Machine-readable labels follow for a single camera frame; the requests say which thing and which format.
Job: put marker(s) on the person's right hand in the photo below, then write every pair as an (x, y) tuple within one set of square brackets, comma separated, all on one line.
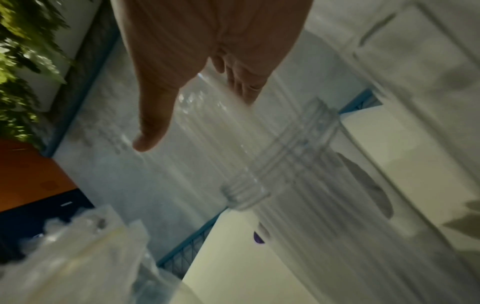
[(180, 38)]

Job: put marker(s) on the clear plastic jar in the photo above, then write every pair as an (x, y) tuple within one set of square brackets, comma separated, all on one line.
[(210, 133), (423, 53), (322, 213)]

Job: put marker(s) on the green leafy plant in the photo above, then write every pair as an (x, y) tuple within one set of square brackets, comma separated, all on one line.
[(22, 65)]

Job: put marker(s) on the orange wooden furniture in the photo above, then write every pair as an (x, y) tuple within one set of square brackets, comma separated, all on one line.
[(26, 175)]

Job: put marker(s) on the small purple object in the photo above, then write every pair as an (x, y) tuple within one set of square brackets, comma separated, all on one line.
[(258, 238)]

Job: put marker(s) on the white leaf-print cloth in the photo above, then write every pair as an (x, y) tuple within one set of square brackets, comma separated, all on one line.
[(232, 267)]

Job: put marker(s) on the clear plastic bag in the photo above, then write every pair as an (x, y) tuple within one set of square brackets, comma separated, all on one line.
[(82, 261)]

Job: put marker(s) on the dark blue box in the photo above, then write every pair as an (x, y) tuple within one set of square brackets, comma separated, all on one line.
[(22, 225)]

